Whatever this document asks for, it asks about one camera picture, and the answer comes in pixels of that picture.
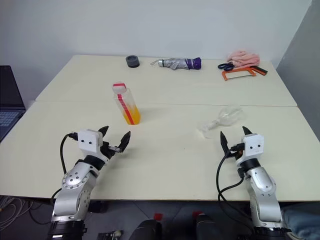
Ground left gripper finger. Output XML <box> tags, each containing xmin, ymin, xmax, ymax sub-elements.
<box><xmin>97</xmin><ymin>125</ymin><xmax>110</xmax><ymax>138</ymax></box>
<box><xmin>117</xmin><ymin>130</ymin><xmax>132</xmax><ymax>154</ymax></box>

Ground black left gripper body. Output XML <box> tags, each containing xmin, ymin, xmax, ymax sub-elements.
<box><xmin>99</xmin><ymin>140</ymin><xmax>120</xmax><ymax>160</ymax></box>

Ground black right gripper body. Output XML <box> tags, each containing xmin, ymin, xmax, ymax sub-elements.
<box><xmin>228</xmin><ymin>142</ymin><xmax>245</xmax><ymax>161</ymax></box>

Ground clear plastic wine glass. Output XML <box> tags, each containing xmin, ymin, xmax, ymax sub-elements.
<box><xmin>197</xmin><ymin>104</ymin><xmax>243</xmax><ymax>139</ymax></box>

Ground bottle with orange liquid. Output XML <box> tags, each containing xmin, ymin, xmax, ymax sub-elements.
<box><xmin>111</xmin><ymin>82</ymin><xmax>142</xmax><ymax>126</ymax></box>

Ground orange hacksaw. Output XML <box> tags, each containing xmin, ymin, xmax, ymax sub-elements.
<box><xmin>221</xmin><ymin>65</ymin><xmax>269</xmax><ymax>82</ymax></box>

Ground pink towel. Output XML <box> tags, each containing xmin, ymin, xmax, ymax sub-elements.
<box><xmin>226</xmin><ymin>49</ymin><xmax>261</xmax><ymax>69</ymax></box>

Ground dark rounded shape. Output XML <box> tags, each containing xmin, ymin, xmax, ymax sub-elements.
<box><xmin>129</xmin><ymin>212</ymin><xmax>164</xmax><ymax>240</ymax></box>
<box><xmin>191</xmin><ymin>210</ymin><xmax>224</xmax><ymax>240</ymax></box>

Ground small black device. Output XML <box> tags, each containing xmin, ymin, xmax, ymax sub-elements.
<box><xmin>96</xmin><ymin>229</ymin><xmax>124</xmax><ymax>240</ymax></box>

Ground silver purple folded umbrella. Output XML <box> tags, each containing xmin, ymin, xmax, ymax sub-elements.
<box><xmin>150</xmin><ymin>57</ymin><xmax>203</xmax><ymax>72</ymax></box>

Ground blue cloth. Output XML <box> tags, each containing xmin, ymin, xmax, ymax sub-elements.
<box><xmin>281</xmin><ymin>203</ymin><xmax>320</xmax><ymax>239</ymax></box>

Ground dark laptop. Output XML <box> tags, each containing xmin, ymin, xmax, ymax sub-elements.
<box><xmin>0</xmin><ymin>65</ymin><xmax>27</xmax><ymax>144</ymax></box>

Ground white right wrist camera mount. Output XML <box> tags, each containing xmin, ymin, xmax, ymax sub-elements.
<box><xmin>240</xmin><ymin>133</ymin><xmax>265</xmax><ymax>162</ymax></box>

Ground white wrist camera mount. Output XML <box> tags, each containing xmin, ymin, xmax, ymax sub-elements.
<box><xmin>240</xmin><ymin>133</ymin><xmax>265</xmax><ymax>162</ymax></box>
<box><xmin>76</xmin><ymin>129</ymin><xmax>103</xmax><ymax>154</ymax></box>

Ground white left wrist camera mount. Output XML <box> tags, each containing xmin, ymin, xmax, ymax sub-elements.
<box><xmin>76</xmin><ymin>129</ymin><xmax>103</xmax><ymax>154</ymax></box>

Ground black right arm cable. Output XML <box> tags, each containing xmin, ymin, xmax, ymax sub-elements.
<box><xmin>215</xmin><ymin>143</ymin><xmax>255</xmax><ymax>232</ymax></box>

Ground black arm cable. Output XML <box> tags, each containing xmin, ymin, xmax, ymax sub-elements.
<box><xmin>215</xmin><ymin>143</ymin><xmax>255</xmax><ymax>232</ymax></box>
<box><xmin>50</xmin><ymin>131</ymin><xmax>80</xmax><ymax>206</ymax></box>

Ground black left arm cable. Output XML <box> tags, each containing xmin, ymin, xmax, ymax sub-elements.
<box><xmin>50</xmin><ymin>131</ymin><xmax>80</xmax><ymax>206</ymax></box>

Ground white floor cables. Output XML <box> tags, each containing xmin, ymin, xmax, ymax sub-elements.
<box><xmin>0</xmin><ymin>195</ymin><xmax>35</xmax><ymax>214</ymax></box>

